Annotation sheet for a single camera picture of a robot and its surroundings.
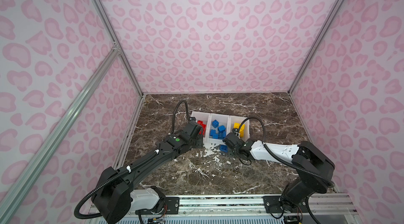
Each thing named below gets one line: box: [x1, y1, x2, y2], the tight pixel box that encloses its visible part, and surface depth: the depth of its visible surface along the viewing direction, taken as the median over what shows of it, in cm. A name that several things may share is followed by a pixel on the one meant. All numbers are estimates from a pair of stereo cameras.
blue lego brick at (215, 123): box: [211, 119, 220, 129], surface depth 101 cm
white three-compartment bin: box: [190, 110, 250, 144], surface depth 99 cm
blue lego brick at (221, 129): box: [217, 125, 227, 134], surface depth 99 cm
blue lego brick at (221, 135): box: [217, 130, 227, 140], surface depth 97 cm
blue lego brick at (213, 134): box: [209, 129, 219, 140], surface depth 100 cm
